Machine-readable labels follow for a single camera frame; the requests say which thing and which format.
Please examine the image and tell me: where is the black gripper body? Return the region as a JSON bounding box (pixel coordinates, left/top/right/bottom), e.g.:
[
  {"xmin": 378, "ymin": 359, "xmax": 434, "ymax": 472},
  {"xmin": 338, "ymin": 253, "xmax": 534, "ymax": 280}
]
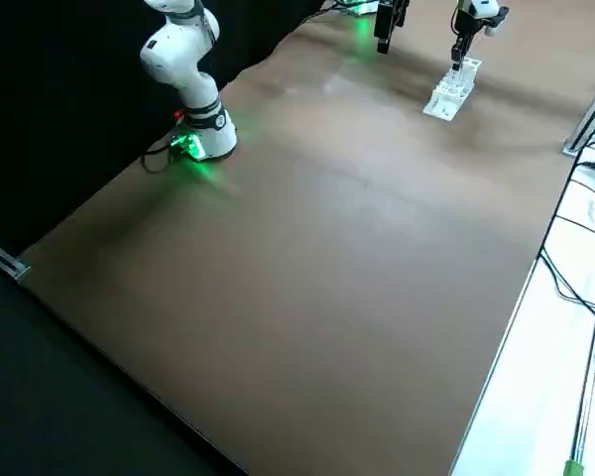
[{"xmin": 453, "ymin": 5, "xmax": 478, "ymax": 41}]

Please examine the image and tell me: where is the white test tube rack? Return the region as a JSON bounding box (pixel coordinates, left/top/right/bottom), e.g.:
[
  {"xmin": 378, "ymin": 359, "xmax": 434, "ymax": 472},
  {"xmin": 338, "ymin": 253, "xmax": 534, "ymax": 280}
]
[{"xmin": 422, "ymin": 57, "xmax": 482, "ymax": 122}]

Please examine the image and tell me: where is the black cable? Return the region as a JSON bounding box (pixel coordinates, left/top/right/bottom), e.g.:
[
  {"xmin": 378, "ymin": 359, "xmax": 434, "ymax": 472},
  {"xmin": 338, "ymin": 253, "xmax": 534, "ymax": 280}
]
[
  {"xmin": 142, "ymin": 133, "xmax": 189, "ymax": 175},
  {"xmin": 538, "ymin": 210, "xmax": 595, "ymax": 331}
]

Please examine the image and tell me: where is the metal rod with green handle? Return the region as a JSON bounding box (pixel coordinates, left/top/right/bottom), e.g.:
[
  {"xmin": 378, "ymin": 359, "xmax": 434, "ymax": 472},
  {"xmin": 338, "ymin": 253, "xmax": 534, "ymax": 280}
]
[{"xmin": 563, "ymin": 229, "xmax": 595, "ymax": 476}]

